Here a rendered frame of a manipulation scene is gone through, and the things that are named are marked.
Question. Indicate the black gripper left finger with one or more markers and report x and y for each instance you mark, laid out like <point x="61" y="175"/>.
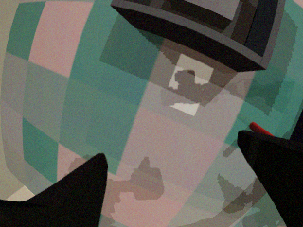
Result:
<point x="74" y="201"/>

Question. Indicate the red peg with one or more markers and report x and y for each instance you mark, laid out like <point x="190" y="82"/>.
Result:
<point x="256" y="128"/>

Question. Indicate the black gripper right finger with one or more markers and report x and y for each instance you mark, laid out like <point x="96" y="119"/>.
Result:
<point x="278" y="163"/>

